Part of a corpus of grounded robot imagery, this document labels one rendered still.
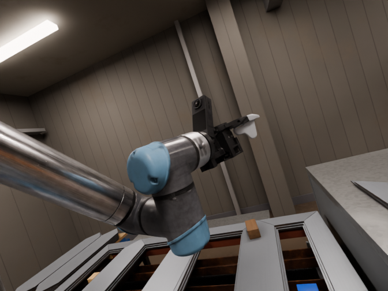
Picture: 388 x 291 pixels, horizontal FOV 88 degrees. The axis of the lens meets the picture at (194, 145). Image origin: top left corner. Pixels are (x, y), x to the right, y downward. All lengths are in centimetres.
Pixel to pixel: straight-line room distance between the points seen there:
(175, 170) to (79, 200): 17
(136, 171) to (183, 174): 7
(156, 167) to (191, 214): 10
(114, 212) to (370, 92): 350
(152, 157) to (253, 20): 328
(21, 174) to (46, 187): 4
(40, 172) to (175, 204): 20
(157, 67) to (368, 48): 293
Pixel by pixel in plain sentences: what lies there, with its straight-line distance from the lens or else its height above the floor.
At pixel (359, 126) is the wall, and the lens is 356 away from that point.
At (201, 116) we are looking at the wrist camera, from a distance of 46.
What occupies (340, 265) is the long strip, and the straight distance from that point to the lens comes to 101.
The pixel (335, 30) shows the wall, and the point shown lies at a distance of 361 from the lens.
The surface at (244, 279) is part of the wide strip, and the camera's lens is 100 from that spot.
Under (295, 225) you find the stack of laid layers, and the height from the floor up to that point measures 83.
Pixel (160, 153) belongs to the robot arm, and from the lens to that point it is 31.
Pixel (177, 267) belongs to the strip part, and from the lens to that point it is 122.
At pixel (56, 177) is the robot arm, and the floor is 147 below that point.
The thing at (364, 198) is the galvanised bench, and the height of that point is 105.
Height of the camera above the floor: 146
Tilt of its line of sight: 2 degrees down
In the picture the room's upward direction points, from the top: 18 degrees counter-clockwise
